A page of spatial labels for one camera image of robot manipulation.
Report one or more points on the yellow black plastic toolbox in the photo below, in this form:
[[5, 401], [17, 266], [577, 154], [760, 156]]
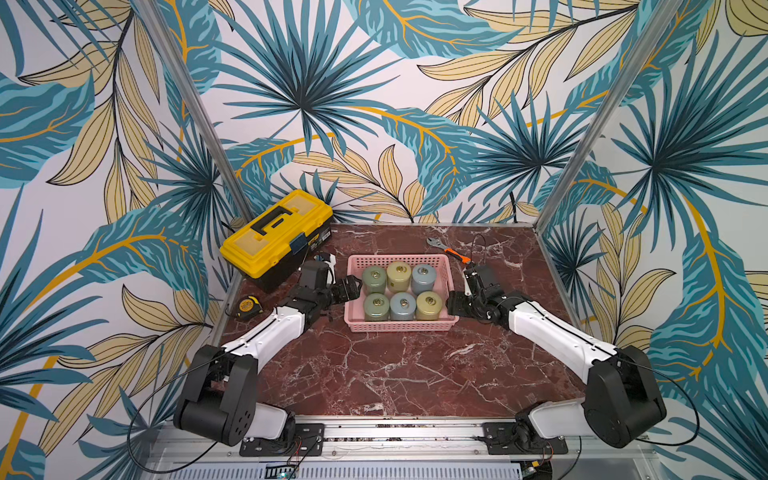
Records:
[[270, 248]]

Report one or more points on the yellow-green canister row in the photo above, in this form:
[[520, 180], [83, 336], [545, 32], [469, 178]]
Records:
[[428, 306], [398, 276]]

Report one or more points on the yellow-green canister back row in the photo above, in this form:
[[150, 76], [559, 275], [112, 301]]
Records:
[[398, 276]]

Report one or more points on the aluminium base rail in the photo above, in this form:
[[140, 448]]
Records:
[[339, 447]]

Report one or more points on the yellow-green canister front row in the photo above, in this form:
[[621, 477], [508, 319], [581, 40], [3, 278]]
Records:
[[428, 306]]

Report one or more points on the blue canister front row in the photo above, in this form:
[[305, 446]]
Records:
[[403, 307]]

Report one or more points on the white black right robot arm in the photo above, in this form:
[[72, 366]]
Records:
[[622, 399]]

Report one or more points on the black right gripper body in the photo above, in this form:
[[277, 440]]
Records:
[[459, 303]]

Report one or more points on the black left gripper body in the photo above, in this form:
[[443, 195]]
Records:
[[324, 296]]

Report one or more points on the green canister row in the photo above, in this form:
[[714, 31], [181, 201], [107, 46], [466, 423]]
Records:
[[374, 280], [376, 307]]

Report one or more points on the green canister back row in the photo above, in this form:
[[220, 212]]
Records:
[[374, 280]]

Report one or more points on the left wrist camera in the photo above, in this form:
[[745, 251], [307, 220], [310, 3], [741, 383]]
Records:
[[319, 272]]

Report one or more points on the blue canister row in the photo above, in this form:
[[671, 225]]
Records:
[[423, 278], [403, 307]]

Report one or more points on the green canister front row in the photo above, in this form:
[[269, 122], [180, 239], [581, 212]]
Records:
[[376, 307]]

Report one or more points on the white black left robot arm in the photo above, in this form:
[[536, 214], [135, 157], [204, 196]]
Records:
[[219, 400]]

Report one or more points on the blue canister back row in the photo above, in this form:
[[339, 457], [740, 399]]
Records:
[[423, 278]]

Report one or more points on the pink perforated plastic basket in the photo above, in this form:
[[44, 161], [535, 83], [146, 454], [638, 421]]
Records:
[[354, 312]]

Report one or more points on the orange handled adjustable wrench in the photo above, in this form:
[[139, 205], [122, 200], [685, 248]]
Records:
[[436, 243]]

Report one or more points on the yellow black tape measure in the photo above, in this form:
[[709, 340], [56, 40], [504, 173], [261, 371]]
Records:
[[246, 308]]

